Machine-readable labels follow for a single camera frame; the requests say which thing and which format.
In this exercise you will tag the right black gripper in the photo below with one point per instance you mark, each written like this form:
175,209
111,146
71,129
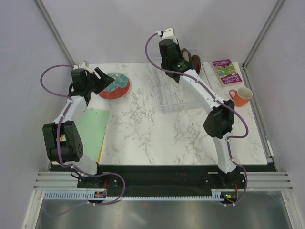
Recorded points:
177,47

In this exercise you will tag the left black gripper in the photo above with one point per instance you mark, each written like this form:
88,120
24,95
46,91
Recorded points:
103,82

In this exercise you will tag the dark red rimmed plate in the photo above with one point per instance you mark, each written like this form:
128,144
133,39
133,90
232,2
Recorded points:
187,56

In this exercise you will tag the teal and red plate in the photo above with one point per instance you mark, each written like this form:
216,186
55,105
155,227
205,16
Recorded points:
116,89

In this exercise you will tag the dark red floral plate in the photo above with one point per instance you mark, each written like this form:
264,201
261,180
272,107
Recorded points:
196,63

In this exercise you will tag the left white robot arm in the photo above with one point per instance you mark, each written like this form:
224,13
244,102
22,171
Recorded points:
53,144

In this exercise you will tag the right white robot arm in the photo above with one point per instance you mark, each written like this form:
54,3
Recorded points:
220,118

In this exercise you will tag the green folder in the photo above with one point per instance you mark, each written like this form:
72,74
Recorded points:
80,128

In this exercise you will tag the purple illustrated book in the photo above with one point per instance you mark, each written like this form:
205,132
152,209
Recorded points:
226,73

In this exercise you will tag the orange mug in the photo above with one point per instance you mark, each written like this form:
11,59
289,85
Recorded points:
241,96

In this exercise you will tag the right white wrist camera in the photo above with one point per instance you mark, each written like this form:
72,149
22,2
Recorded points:
167,34

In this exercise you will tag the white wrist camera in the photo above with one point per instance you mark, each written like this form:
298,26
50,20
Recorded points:
167,34
83,65

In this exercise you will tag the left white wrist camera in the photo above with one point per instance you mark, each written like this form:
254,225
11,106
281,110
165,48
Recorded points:
83,65

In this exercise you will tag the clear wire dish rack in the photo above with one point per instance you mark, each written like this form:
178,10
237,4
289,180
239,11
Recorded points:
172,97

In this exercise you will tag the aluminium frame rail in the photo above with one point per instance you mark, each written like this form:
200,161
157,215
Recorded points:
54,31

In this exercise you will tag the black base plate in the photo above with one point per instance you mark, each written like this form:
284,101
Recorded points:
163,180

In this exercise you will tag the white slotted cable duct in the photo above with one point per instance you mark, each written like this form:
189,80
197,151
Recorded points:
103,195

